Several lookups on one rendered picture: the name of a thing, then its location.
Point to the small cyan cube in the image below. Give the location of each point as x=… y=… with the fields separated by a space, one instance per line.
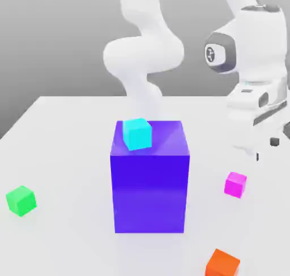
x=138 y=134

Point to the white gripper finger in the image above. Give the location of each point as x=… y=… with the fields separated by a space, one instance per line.
x=274 y=141
x=255 y=155

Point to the small green cube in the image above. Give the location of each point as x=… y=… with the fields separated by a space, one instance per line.
x=21 y=201

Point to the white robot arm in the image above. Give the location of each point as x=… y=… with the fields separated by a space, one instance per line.
x=145 y=54

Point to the small orange cube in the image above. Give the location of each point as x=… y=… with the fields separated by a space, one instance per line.
x=223 y=264

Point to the small magenta cube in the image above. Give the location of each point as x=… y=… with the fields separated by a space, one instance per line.
x=235 y=185

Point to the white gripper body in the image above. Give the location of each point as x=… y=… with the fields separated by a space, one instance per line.
x=243 y=126

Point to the large blue box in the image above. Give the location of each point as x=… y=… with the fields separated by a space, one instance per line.
x=149 y=190

